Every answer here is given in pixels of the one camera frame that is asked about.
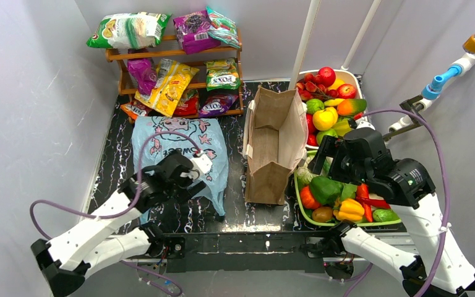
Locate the brown kiwi potato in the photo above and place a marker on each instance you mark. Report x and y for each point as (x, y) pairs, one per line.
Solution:
(323, 214)

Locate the green bell pepper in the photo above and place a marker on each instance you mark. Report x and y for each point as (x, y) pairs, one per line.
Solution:
(325, 190)

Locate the wooden snack shelf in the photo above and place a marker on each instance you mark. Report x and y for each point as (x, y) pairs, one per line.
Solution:
(169, 49)

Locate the green Fox's candy bag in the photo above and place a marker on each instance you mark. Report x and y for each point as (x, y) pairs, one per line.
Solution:
(222, 74)

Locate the red cherry bunch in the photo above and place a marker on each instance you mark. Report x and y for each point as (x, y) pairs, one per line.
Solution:
(313, 87)

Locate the yellow green starfruit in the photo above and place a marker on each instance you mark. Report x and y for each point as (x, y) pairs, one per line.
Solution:
(344, 126)

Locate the white pipe right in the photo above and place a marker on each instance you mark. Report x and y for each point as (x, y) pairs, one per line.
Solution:
(361, 33)

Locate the red apple top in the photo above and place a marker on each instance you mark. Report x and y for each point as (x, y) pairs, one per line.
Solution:
(326, 76)

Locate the white fruit basket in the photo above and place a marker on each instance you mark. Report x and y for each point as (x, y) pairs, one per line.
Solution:
(342, 77)

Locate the mango orange green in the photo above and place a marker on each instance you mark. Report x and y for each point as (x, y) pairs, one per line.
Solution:
(351, 107)

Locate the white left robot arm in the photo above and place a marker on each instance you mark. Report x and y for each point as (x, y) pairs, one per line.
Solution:
(66, 261)

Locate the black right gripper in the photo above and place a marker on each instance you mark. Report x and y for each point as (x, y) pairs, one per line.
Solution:
(335, 157)

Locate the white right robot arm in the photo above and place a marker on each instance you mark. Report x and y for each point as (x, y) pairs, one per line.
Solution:
(438, 268)

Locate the purple snack bag top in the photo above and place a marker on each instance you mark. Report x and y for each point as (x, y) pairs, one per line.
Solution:
(191, 32)

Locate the green red snack bag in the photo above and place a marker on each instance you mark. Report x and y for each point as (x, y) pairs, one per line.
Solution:
(222, 28)

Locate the white pipe left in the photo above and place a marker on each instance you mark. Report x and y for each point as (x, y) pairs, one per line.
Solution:
(305, 36)

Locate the orange snack bag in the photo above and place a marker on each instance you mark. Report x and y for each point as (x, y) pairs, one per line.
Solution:
(135, 109)

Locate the yellow bell pepper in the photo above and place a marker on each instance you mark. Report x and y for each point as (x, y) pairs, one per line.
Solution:
(348, 209)

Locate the light blue plastic grocery bag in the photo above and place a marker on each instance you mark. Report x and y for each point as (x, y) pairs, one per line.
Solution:
(154, 137)

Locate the purple Fox's candy bag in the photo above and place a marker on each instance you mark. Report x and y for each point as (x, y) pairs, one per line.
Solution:
(217, 104)

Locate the green vegetable basket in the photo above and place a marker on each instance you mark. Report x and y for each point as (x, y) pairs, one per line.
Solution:
(381, 217)

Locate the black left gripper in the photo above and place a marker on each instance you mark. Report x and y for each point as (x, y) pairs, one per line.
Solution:
(189, 192)

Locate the red apple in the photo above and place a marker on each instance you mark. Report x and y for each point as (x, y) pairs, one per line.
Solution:
(347, 91)
(326, 76)

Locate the white pipe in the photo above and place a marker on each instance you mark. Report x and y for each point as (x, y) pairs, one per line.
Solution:
(361, 33)
(305, 36)

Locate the yellow snack bag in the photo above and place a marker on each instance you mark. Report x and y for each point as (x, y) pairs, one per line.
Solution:
(173, 77)

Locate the white garlic cabbage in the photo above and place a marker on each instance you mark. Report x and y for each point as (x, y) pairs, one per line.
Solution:
(304, 176)

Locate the brown paper bag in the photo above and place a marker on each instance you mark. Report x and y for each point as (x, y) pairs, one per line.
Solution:
(274, 144)

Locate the purple snack bag middle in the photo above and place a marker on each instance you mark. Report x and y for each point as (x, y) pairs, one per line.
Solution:
(143, 70)

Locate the red carrot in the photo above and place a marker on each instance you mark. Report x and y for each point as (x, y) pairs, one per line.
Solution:
(363, 197)

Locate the red apple right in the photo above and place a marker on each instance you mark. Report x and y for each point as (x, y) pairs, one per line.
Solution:
(347, 91)

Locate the purple snack bag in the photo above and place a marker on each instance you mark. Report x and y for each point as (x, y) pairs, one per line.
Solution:
(143, 70)
(191, 32)

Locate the pipe with blue orange fittings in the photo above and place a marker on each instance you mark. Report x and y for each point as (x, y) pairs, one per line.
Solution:
(433, 90)

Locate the lime green apple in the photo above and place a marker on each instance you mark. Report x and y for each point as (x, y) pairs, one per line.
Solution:
(321, 134)

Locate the green white chips bag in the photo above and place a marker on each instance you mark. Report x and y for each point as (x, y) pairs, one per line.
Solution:
(129, 31)

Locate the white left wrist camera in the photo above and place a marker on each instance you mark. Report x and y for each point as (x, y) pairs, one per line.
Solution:
(201, 165)

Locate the orange tomato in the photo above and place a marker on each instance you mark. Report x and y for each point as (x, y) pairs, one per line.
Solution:
(307, 199)

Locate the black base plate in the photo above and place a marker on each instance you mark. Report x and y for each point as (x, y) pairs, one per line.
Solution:
(258, 251)

